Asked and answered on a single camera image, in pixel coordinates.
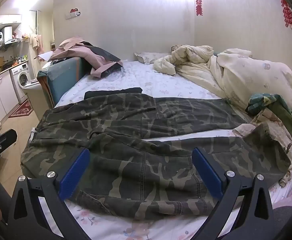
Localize person's dark grey clothing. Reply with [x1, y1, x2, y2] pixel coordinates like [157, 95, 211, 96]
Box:
[272, 206, 292, 240]

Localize black folded cloth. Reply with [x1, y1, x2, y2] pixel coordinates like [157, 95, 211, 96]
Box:
[84, 87, 143, 100]

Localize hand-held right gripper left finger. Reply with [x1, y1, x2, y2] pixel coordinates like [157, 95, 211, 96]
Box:
[6, 147, 90, 240]

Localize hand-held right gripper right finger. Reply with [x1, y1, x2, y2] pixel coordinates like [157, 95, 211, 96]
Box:
[192, 147, 274, 240]

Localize white washing machine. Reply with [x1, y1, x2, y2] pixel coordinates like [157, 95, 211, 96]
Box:
[9, 62, 32, 104]

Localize camouflage pants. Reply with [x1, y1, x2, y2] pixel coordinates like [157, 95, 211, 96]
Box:
[20, 92, 292, 222]

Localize cream quilt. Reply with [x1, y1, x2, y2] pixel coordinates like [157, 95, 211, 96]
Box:
[153, 44, 292, 188]

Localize floral pillow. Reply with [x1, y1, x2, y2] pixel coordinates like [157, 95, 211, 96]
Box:
[134, 52, 171, 64]

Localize white paper sheet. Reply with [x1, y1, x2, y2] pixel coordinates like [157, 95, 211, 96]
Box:
[37, 51, 54, 62]

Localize wall shelf with red item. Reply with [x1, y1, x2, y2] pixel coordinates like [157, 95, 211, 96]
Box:
[66, 8, 81, 20]

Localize red patterned rug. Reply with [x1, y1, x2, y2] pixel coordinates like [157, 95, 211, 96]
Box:
[8, 99, 34, 118]

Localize hanging pink towel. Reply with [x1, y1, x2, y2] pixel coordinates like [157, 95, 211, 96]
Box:
[29, 34, 44, 55]

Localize pink jacket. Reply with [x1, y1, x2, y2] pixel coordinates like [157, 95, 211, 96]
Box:
[37, 37, 123, 78]

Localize white floral bedsheet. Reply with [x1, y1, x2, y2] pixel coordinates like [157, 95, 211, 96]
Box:
[27, 60, 292, 240]

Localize green patterned cloth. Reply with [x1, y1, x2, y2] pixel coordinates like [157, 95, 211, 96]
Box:
[245, 93, 292, 150]

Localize white side table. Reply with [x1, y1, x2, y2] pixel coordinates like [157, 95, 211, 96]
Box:
[23, 80, 42, 110]

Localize white wall cabinet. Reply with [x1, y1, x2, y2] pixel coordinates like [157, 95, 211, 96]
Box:
[0, 14, 22, 27]

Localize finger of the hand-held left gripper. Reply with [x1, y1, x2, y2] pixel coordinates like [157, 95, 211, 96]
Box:
[0, 129, 18, 175]

